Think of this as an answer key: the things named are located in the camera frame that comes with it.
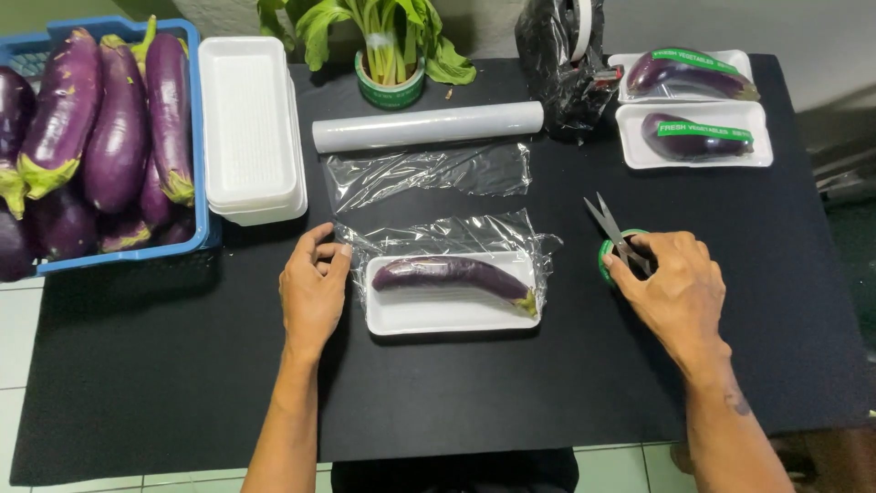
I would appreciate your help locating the person's right hand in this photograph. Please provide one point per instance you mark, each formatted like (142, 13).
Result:
(684, 301)

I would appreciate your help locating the person's left hand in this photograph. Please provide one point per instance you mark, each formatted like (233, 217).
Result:
(311, 294)

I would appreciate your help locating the small green tape roll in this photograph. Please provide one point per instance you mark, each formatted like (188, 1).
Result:
(605, 248)

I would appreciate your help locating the silver metal scissors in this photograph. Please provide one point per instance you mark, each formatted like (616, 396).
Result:
(609, 222)

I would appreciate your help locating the unlabelled white foam tray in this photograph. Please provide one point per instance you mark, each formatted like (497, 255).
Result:
(445, 318)

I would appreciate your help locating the wrapped foam tray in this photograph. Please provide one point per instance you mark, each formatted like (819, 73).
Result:
(695, 163)
(742, 65)

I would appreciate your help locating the unlabelled purple eggplant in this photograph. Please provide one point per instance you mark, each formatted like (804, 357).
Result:
(452, 274)

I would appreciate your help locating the crumpled clear wrap sheet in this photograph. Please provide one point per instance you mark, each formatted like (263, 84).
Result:
(452, 236)

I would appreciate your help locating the black table mat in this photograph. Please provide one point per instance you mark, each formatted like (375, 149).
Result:
(171, 356)

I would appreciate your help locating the wrapped purple eggplant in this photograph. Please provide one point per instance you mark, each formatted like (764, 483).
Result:
(677, 81)
(691, 146)

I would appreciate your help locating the flat clear wrap sheet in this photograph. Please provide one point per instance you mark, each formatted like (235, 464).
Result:
(424, 174)

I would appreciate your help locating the green label strip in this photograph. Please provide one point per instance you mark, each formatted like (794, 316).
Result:
(691, 60)
(705, 130)

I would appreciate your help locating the stack of white foam trays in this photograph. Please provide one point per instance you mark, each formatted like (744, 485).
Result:
(250, 123)

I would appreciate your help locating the blue plastic crate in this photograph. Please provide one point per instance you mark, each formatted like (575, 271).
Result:
(200, 137)

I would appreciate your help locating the cling film roll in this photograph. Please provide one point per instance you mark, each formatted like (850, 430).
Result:
(428, 127)

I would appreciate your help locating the large green tape roll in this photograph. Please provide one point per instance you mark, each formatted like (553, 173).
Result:
(390, 92)

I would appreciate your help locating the person's black clothing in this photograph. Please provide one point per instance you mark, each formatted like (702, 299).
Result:
(452, 472)

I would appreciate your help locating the red black tape dispenser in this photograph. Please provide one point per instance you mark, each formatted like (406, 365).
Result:
(608, 79)

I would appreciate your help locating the pile of purple eggplants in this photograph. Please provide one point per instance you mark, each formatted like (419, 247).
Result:
(89, 137)

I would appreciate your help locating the black plastic bag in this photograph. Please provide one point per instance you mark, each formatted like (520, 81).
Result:
(547, 61)

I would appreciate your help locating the bunch of leafy greens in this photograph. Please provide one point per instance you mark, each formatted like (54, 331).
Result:
(393, 31)

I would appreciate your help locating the white tape roll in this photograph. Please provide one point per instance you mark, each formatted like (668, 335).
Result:
(582, 31)

